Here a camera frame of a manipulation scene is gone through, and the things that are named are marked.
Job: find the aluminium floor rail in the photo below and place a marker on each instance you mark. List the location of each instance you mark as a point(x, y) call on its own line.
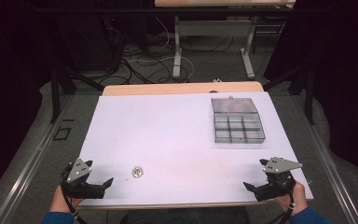
point(325, 168)
point(28, 168)

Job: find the black horizontal frame bar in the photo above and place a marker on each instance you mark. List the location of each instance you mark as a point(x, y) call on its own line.
point(105, 11)

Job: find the clear plastic compartment box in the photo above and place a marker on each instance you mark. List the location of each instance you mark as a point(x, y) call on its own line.
point(238, 124)

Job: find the background desk with white legs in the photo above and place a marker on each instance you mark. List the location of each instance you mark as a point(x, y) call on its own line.
point(177, 46)

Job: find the small metal screw part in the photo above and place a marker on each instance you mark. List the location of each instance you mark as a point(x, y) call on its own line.
point(137, 172)

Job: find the light wooden table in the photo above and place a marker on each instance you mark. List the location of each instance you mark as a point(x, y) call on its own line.
point(167, 89)

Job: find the small white plug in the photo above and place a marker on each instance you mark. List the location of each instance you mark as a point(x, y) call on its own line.
point(217, 80)

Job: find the black curtain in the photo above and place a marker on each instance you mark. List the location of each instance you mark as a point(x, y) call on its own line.
point(9, 77)
point(345, 77)

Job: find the black metal stand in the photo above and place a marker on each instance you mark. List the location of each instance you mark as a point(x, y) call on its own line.
point(55, 93)
point(309, 93)

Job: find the person's right hand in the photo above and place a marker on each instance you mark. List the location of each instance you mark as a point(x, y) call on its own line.
point(298, 199)

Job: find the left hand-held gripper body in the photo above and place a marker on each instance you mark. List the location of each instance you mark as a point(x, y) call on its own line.
point(80, 174)

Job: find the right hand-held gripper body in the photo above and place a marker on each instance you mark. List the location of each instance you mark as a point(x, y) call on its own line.
point(278, 183)

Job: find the white table mat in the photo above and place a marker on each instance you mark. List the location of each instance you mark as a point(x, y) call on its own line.
point(174, 140)

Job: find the person's left hand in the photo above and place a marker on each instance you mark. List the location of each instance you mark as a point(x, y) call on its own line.
point(60, 202)

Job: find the black equipment cabinet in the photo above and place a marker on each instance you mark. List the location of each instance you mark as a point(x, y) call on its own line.
point(84, 43)

